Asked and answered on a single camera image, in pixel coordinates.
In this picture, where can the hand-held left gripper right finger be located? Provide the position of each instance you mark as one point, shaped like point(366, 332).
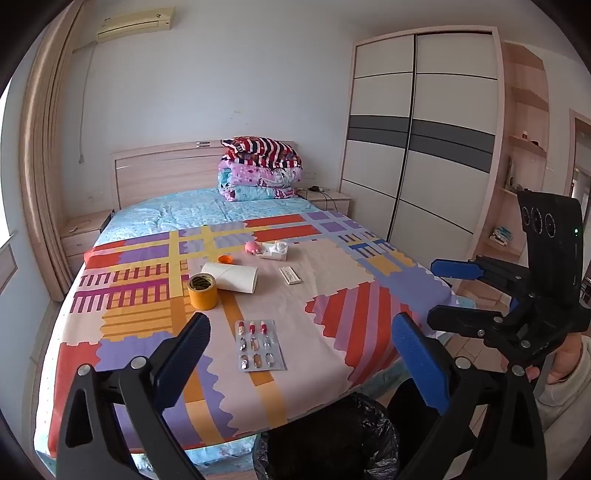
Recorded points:
point(420, 360)

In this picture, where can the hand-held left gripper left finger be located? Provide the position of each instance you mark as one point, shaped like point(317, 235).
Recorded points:
point(184, 355)

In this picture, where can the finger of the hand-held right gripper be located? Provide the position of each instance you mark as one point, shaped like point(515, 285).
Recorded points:
point(455, 267)
point(461, 321)

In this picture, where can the yellow tape roll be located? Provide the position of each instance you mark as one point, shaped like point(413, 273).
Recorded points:
point(202, 293)

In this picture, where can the silver pill blister pack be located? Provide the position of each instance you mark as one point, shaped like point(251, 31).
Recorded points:
point(259, 346)

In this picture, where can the white paper tube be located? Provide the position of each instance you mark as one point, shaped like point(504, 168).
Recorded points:
point(233, 277)

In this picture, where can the black bagged trash bin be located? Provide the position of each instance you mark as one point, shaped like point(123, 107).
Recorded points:
point(323, 438)

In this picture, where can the small white box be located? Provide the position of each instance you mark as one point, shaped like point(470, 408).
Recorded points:
point(290, 275)

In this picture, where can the person's right forearm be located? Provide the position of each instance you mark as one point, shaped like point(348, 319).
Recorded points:
point(570, 401)

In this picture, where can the person's right hand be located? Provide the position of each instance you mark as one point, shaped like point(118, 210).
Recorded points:
point(561, 362)

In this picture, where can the person's black trouser leg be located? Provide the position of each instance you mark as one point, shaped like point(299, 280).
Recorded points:
point(406, 415)

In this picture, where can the stack of books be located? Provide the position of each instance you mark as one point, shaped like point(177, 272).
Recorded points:
point(502, 235)

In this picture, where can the orange bottle cap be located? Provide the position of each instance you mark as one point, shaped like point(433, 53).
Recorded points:
point(225, 259)

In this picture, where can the colourful patterned blanket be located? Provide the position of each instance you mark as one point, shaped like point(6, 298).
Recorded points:
point(286, 304)

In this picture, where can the white sliding door wardrobe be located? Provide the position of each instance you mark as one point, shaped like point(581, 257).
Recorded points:
point(415, 147)

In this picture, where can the pink octopus toy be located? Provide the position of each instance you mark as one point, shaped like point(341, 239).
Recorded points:
point(253, 248)

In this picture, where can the wooden nightstand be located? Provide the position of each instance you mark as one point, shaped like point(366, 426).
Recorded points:
point(83, 235)
point(334, 201)

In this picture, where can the white open box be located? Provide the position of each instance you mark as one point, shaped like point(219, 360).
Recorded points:
point(274, 251)

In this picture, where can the bed with patchwork sheet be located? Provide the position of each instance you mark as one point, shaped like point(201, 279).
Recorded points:
point(184, 210)

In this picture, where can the blue folded quilt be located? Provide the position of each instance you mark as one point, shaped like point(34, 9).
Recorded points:
point(254, 193)

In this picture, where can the wooden bed headboard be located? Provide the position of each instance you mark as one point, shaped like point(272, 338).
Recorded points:
point(161, 173)

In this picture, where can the pink folded quilt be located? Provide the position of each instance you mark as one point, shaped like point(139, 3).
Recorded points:
point(251, 175)

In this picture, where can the wooden door frame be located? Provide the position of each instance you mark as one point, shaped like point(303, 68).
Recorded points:
point(579, 152)

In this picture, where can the wall air conditioner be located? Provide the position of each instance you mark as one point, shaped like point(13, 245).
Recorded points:
point(134, 25)

